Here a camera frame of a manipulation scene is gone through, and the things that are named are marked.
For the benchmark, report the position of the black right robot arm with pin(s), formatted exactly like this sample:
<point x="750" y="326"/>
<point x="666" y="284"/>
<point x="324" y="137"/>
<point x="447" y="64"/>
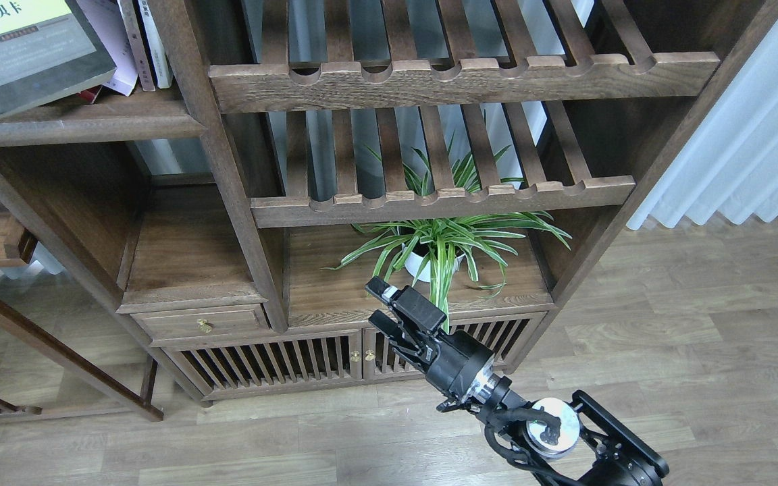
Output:
<point x="577" y="442"/>

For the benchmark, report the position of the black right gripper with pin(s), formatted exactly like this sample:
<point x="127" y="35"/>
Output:
<point x="456" y="364"/>

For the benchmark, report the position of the yellow green black book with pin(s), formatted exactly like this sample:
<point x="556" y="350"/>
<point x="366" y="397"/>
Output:
<point x="48" y="50"/>

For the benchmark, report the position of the white sheer curtain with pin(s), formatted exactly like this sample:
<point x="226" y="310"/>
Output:
<point x="730" y="165"/>

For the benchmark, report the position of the red paperback book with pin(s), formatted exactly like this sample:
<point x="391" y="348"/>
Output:
<point x="90" y="95"/>

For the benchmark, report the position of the white green upright book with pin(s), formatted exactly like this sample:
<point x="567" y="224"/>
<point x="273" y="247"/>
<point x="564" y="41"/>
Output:
<point x="163" y="74"/>

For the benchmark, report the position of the white plant pot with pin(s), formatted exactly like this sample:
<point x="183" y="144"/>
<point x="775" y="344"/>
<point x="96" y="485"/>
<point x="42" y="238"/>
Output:
<point x="427" y="263"/>

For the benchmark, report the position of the green spider plant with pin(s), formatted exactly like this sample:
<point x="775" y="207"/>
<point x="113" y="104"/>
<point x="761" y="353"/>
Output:
<point x="484" y="233"/>

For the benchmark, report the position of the pale lavender white book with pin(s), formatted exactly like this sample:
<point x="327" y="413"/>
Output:
<point x="112" y="32"/>

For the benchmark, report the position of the dark wooden bookshelf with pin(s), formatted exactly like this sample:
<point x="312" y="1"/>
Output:
<point x="227" y="196"/>

